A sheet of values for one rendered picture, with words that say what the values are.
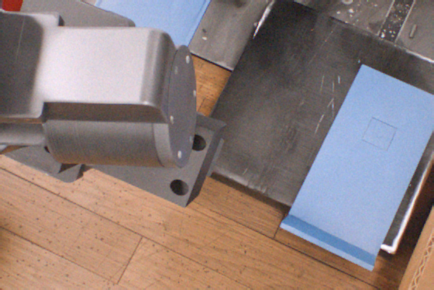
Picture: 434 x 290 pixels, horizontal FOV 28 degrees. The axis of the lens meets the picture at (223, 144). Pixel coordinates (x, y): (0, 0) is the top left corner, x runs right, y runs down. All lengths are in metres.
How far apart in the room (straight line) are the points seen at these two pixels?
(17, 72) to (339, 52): 0.36
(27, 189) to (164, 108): 0.33
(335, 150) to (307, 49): 0.09
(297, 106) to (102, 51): 0.32
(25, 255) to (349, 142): 0.26
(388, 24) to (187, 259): 0.26
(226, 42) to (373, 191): 0.18
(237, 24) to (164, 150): 0.35
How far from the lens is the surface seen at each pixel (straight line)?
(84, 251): 0.66
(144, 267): 0.65
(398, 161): 0.66
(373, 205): 0.64
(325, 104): 0.67
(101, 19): 0.49
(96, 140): 0.38
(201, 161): 0.43
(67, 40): 0.38
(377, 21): 0.73
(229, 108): 0.66
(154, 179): 0.44
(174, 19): 0.62
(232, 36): 0.71
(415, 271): 0.59
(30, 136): 0.40
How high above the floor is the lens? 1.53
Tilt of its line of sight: 70 degrees down
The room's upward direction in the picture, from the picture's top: 2 degrees counter-clockwise
